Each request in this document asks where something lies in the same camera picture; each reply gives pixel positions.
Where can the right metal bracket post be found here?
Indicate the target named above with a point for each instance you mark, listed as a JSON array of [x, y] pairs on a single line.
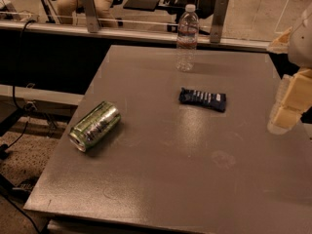
[[218, 18]]

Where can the person in beige trousers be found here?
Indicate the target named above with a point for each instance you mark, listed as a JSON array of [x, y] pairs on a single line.
[[98, 10]]

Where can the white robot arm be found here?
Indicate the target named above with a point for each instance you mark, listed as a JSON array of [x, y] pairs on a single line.
[[296, 42]]

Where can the grey metal rail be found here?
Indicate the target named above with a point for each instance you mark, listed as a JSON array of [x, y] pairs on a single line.
[[147, 37]]

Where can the green soda can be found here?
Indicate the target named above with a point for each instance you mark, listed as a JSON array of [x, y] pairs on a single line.
[[94, 126]]

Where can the clear plastic water bottle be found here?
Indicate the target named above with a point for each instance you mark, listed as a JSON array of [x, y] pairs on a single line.
[[187, 38]]

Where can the metal bracket post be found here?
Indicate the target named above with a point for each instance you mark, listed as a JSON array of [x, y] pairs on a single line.
[[92, 22], [218, 18]]

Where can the dark blue rxbar wrapper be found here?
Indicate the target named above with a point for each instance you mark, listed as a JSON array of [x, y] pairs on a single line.
[[216, 102]]

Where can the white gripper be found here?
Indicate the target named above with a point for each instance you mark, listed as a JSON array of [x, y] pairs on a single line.
[[301, 46]]

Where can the dark desk in background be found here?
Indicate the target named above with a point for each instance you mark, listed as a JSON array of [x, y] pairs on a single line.
[[167, 13]]

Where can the left metal bracket post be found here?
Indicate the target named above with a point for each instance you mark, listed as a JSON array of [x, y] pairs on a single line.
[[92, 22]]

